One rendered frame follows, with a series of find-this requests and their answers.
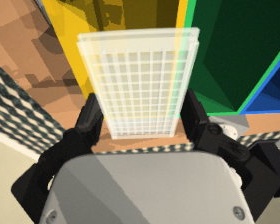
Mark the blue bin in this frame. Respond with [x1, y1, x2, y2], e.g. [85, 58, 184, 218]
[239, 60, 280, 115]

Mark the yellow bin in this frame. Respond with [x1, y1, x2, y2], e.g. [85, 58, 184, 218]
[42, 0, 188, 100]

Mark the green open bin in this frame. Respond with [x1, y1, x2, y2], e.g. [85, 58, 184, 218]
[184, 0, 280, 116]

